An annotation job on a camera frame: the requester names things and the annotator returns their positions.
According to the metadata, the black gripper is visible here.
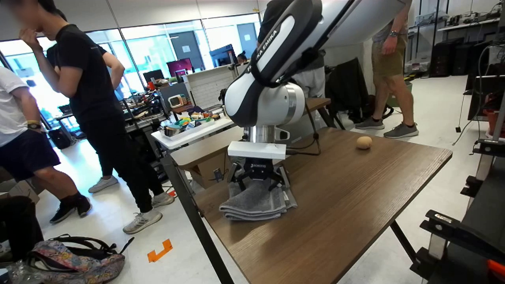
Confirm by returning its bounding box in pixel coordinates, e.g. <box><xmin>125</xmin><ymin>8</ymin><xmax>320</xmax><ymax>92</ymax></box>
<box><xmin>229</xmin><ymin>158</ymin><xmax>292</xmax><ymax>205</ymax></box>

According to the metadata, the grey terry cloth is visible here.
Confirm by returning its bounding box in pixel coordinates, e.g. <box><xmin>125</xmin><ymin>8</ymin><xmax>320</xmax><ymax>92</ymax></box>
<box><xmin>218</xmin><ymin>180</ymin><xmax>298</xmax><ymax>223</ymax></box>

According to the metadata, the small cardboard box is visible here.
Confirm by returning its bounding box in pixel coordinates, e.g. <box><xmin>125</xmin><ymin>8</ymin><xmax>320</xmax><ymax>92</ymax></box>
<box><xmin>188</xmin><ymin>150</ymin><xmax>234</xmax><ymax>190</ymax></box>

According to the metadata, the white desk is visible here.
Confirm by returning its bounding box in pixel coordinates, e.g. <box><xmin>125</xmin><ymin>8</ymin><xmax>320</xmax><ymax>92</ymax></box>
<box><xmin>150</xmin><ymin>115</ymin><xmax>237</xmax><ymax>153</ymax></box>

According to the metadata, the pile of colourful toys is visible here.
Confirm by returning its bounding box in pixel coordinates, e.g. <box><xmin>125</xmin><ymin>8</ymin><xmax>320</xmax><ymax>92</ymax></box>
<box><xmin>163</xmin><ymin>108</ymin><xmax>226</xmax><ymax>138</ymax></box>

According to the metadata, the small tan ball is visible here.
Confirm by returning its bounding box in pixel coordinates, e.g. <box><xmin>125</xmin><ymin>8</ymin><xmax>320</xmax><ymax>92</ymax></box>
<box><xmin>355</xmin><ymin>134</ymin><xmax>374</xmax><ymax>153</ymax></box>

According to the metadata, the white board panel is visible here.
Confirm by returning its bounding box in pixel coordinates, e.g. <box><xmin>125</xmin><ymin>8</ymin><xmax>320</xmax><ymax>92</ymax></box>
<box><xmin>183</xmin><ymin>65</ymin><xmax>249</xmax><ymax>111</ymax></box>

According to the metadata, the orange floor tape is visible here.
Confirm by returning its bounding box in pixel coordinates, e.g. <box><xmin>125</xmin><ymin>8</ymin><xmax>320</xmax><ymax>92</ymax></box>
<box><xmin>145</xmin><ymin>239</ymin><xmax>175</xmax><ymax>264</ymax></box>

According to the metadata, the dark computer monitor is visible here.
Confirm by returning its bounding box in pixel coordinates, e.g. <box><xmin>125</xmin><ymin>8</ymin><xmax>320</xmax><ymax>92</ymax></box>
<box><xmin>208</xmin><ymin>43</ymin><xmax>238</xmax><ymax>70</ymax></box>

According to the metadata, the monitor with magenta screen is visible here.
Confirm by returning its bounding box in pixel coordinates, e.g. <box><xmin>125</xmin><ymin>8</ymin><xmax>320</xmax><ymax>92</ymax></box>
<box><xmin>166</xmin><ymin>57</ymin><xmax>196</xmax><ymax>79</ymax></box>

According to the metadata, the black table leg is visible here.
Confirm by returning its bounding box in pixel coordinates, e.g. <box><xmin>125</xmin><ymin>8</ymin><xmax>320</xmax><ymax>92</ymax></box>
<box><xmin>388</xmin><ymin>220</ymin><xmax>423</xmax><ymax>267</ymax></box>

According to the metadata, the person in khaki shorts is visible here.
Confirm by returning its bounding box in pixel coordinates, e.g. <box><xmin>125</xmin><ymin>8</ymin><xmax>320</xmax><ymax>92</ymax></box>
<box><xmin>353</xmin><ymin>0</ymin><xmax>421</xmax><ymax>141</ymax></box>

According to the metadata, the small black orange clamp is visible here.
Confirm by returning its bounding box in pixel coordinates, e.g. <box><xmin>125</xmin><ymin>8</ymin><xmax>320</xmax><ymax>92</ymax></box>
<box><xmin>418</xmin><ymin>209</ymin><xmax>505</xmax><ymax>281</ymax></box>

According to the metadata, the person in black trousers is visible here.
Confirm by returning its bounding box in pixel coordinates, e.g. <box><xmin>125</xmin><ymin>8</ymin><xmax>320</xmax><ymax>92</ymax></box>
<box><xmin>19</xmin><ymin>0</ymin><xmax>178</xmax><ymax>237</ymax></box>

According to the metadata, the colourful patterned backpack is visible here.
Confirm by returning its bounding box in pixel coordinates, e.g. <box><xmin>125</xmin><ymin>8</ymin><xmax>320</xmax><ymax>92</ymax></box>
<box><xmin>6</xmin><ymin>234</ymin><xmax>136</xmax><ymax>284</ymax></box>

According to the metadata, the large black orange clamp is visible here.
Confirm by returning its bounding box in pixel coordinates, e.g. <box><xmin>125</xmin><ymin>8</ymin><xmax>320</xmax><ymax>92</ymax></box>
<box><xmin>459</xmin><ymin>138</ymin><xmax>505</xmax><ymax>199</ymax></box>

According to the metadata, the black bag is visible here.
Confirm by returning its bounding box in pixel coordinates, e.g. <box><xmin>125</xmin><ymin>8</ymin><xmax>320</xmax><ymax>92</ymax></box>
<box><xmin>0</xmin><ymin>194</ymin><xmax>46</xmax><ymax>264</ymax></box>

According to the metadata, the metal storage shelving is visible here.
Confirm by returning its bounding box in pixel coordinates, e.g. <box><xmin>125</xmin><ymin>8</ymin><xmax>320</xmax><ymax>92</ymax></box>
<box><xmin>409</xmin><ymin>0</ymin><xmax>505</xmax><ymax>78</ymax></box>

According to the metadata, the person in white shirt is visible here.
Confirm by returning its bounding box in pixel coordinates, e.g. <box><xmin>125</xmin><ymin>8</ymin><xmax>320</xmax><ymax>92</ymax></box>
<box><xmin>0</xmin><ymin>65</ymin><xmax>93</xmax><ymax>226</ymax></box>

